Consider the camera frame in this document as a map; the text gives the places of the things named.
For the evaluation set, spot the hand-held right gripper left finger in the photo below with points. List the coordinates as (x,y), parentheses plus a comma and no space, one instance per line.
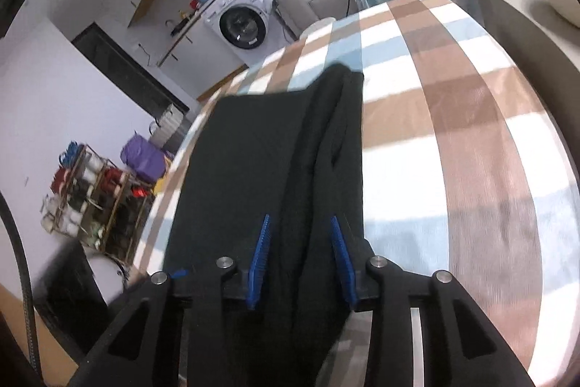
(259,262)

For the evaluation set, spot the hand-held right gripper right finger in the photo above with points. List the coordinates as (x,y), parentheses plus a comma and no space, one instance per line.
(342,267)

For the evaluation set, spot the black knit sweater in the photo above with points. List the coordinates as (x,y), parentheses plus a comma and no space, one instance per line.
(235,165)

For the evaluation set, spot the purple bag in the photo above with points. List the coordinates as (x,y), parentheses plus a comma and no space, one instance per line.
(145,160)

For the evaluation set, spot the wooden shoe rack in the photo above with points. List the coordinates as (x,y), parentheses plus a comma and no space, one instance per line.
(95,205)

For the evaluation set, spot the checkered blanket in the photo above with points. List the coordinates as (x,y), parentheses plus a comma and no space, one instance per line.
(475,142)

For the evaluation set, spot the white counter cabinet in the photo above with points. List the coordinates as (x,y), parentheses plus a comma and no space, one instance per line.
(199,60)

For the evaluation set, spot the dark door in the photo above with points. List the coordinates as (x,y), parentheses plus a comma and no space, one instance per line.
(127,69)

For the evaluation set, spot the white washing machine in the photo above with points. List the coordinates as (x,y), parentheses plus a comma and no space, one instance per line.
(235,24)

